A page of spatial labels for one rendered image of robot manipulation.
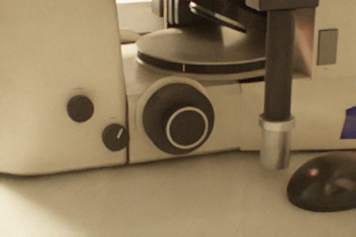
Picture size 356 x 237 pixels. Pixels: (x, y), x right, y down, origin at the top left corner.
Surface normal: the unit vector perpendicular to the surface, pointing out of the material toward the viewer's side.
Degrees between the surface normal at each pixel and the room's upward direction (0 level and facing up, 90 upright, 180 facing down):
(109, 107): 90
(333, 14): 90
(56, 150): 90
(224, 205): 0
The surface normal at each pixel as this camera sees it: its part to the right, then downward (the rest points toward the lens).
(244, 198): 0.00, -0.95
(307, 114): 0.09, 0.16
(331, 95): 0.22, -0.40
